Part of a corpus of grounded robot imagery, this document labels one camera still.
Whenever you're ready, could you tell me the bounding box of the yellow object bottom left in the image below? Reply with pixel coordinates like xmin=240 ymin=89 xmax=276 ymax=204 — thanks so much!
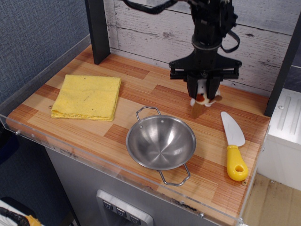
xmin=25 ymin=215 xmax=42 ymax=226

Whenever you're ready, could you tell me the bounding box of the black right frame post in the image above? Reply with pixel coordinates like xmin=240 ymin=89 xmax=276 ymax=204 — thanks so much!
xmin=267 ymin=0 xmax=301 ymax=117

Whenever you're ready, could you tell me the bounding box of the stainless steel handled bowl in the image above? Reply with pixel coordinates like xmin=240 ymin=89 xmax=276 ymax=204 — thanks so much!
xmin=126 ymin=106 xmax=197 ymax=186

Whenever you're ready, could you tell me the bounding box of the yellow folded cloth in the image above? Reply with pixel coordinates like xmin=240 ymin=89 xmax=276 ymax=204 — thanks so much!
xmin=51 ymin=75 xmax=121 ymax=121

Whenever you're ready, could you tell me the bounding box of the white knife yellow handle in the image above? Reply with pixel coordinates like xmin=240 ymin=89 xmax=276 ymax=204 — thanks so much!
xmin=221 ymin=112 xmax=248 ymax=181

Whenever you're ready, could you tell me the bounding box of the black frame post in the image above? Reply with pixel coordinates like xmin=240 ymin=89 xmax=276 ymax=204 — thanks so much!
xmin=85 ymin=0 xmax=111 ymax=65
xmin=267 ymin=0 xmax=301 ymax=117

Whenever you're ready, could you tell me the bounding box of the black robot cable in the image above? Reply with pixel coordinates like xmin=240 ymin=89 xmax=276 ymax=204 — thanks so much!
xmin=122 ymin=0 xmax=241 ymax=54

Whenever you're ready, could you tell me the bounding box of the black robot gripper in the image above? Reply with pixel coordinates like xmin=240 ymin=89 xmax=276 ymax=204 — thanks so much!
xmin=169 ymin=48 xmax=242 ymax=99

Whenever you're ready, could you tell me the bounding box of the silver dispenser button panel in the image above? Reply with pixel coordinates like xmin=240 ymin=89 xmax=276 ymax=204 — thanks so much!
xmin=96 ymin=189 xmax=154 ymax=226

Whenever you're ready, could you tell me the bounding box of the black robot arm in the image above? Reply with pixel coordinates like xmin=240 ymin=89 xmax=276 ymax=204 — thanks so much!
xmin=169 ymin=0 xmax=242 ymax=98

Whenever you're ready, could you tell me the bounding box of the white side cabinet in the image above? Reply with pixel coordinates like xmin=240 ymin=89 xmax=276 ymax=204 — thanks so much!
xmin=257 ymin=89 xmax=301 ymax=190

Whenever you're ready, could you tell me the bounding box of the red and white plush toy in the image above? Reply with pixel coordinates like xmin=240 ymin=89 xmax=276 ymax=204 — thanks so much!
xmin=190 ymin=80 xmax=222 ymax=119

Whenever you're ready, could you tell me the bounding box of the clear acrylic guard rail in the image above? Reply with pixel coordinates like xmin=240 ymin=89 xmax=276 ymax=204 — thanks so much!
xmin=0 ymin=47 xmax=270 ymax=226

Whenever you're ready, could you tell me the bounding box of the black left frame post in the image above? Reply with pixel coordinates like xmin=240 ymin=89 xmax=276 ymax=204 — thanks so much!
xmin=85 ymin=0 xmax=111 ymax=65

